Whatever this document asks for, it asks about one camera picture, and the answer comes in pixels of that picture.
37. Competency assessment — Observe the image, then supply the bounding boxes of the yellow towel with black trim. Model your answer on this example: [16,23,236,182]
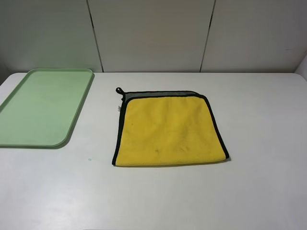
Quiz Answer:
[112,88,230,167]

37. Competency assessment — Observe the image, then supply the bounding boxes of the green plastic tray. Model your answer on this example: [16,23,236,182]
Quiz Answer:
[0,69,94,149]

